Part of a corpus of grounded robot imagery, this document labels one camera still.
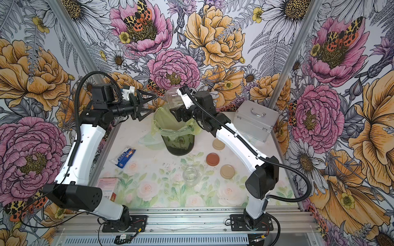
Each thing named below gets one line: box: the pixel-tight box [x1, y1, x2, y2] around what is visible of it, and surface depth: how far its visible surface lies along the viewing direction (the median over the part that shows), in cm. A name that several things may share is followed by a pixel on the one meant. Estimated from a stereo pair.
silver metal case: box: [232, 100, 281, 143], surface depth 102 cm
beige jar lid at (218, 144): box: [212, 137, 226, 151], surface depth 104 cm
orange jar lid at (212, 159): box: [205, 152, 220, 167], surface depth 99 cm
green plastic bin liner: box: [138, 105, 202, 146], surface depth 89 cm
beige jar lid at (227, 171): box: [220, 164, 235, 180], surface depth 93 cm
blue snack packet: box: [110, 147, 136, 169], surface depth 96 cm
